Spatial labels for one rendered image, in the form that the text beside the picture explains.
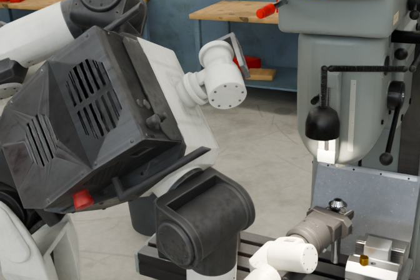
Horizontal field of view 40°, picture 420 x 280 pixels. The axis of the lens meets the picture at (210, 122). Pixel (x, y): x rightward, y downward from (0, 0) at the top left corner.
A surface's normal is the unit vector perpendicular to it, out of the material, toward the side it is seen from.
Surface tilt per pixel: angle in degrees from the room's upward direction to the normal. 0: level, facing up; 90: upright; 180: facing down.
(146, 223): 94
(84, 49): 66
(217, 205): 28
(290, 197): 0
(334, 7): 90
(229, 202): 43
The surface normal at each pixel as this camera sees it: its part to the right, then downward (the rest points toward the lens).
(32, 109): -0.61, 0.05
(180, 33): -0.45, 0.35
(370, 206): -0.43, -0.11
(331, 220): -0.04, -0.93
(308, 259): 0.70, -0.09
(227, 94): 0.18, 0.75
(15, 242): -0.15, 0.37
